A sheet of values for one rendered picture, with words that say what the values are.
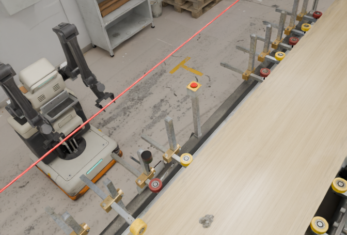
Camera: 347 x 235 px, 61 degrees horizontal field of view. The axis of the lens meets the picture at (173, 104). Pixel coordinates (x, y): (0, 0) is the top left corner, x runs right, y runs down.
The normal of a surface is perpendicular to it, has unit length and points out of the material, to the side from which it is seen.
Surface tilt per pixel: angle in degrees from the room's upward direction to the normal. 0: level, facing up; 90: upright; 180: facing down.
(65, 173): 0
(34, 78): 43
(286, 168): 0
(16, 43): 90
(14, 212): 0
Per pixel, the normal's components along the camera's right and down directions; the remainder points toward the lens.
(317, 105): -0.11, -0.68
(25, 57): 0.76, 0.42
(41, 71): 0.44, -0.23
